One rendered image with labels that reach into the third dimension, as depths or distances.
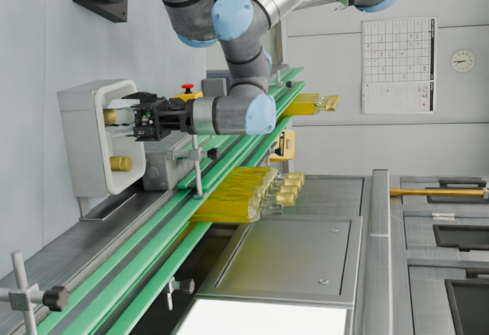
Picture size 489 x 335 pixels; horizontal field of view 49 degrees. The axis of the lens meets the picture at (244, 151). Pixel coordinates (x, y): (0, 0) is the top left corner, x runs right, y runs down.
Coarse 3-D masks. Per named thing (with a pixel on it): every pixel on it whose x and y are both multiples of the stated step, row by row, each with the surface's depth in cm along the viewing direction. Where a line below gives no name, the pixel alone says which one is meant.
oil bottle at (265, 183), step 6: (228, 180) 144; (234, 180) 143; (240, 180) 143; (246, 180) 143; (252, 180) 142; (258, 180) 142; (264, 180) 142; (264, 186) 139; (270, 186) 140; (270, 192) 139
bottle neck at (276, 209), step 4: (264, 204) 129; (268, 204) 129; (272, 204) 129; (276, 204) 129; (280, 204) 128; (264, 208) 129; (268, 208) 128; (272, 208) 128; (276, 208) 128; (280, 208) 128; (264, 212) 129; (268, 212) 128; (272, 212) 128; (276, 212) 128; (280, 212) 128
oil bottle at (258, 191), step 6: (222, 186) 138; (228, 186) 138; (234, 186) 137; (240, 186) 137; (246, 186) 137; (252, 186) 136; (258, 186) 136; (216, 192) 135; (222, 192) 135; (228, 192) 135; (234, 192) 134; (240, 192) 134; (246, 192) 133; (252, 192) 133; (258, 192) 133; (264, 192) 134; (264, 198) 134
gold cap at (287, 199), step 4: (280, 192) 134; (284, 192) 134; (292, 192) 133; (276, 196) 133; (280, 196) 133; (284, 196) 133; (288, 196) 133; (292, 196) 132; (276, 200) 133; (280, 200) 133; (284, 200) 133; (288, 200) 132; (292, 200) 132; (284, 204) 133; (288, 204) 133; (292, 204) 133
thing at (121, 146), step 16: (128, 80) 117; (96, 96) 106; (112, 96) 122; (96, 112) 106; (128, 112) 122; (112, 144) 125; (128, 144) 124; (144, 160) 125; (112, 176) 120; (128, 176) 120; (112, 192) 111
